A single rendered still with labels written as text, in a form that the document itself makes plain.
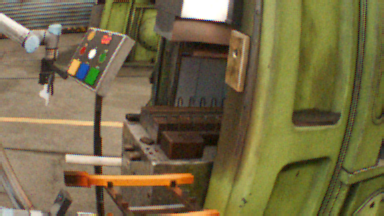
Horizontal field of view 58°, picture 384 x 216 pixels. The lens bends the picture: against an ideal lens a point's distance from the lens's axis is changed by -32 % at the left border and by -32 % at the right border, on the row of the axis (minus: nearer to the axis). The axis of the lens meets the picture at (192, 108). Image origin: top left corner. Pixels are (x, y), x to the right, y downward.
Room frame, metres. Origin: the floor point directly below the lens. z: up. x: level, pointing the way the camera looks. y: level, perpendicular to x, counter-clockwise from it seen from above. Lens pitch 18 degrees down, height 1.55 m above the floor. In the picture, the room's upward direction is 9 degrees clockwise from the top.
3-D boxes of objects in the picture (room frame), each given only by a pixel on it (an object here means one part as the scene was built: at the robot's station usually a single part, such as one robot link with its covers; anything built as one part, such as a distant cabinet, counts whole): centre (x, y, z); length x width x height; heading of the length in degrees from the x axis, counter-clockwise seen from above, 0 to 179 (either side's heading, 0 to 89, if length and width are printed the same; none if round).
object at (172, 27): (1.70, -0.05, 1.32); 0.42 x 0.20 x 0.10; 115
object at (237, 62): (1.38, -0.11, 1.27); 0.09 x 0.02 x 0.17; 25
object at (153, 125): (1.70, -0.05, 0.96); 0.42 x 0.20 x 0.09; 115
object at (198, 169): (1.66, -0.08, 0.69); 0.56 x 0.38 x 0.45; 115
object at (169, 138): (1.48, 0.01, 0.95); 0.12 x 0.08 x 0.06; 115
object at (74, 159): (1.89, 0.37, 0.62); 0.44 x 0.05 x 0.05; 115
